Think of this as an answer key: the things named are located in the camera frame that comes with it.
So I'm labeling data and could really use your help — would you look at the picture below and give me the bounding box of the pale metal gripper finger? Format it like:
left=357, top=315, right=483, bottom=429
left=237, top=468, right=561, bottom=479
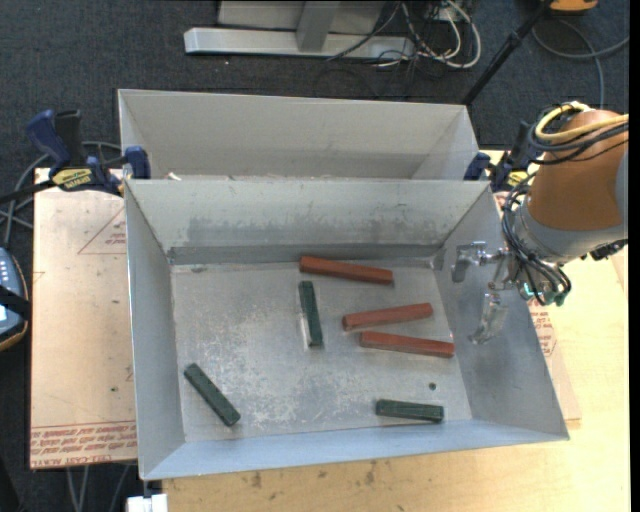
left=468, top=281, right=512, bottom=347
left=451, top=241, right=489, bottom=284

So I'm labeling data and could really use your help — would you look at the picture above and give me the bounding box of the red-brown flat block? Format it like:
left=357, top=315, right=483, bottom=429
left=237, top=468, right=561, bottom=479
left=358, top=330, right=457, bottom=359
left=341, top=302, right=435, bottom=332
left=298, top=255, right=395, bottom=287

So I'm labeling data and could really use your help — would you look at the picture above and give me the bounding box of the dark green flat block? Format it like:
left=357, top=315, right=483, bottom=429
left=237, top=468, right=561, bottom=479
left=182, top=362, right=242, bottom=428
left=375, top=398, right=446, bottom=424
left=297, top=280, right=325, bottom=349

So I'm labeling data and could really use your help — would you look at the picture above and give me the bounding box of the grey metal bin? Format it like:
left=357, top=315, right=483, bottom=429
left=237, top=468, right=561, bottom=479
left=117, top=88, right=571, bottom=482

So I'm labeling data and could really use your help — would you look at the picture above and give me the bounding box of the brown cardboard board, red print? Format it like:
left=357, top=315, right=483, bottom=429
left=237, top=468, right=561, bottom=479
left=29, top=167, right=584, bottom=471

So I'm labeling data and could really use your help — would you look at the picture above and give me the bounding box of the black cylinder on white bracket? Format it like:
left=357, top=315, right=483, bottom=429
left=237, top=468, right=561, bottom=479
left=588, top=240, right=627, bottom=261

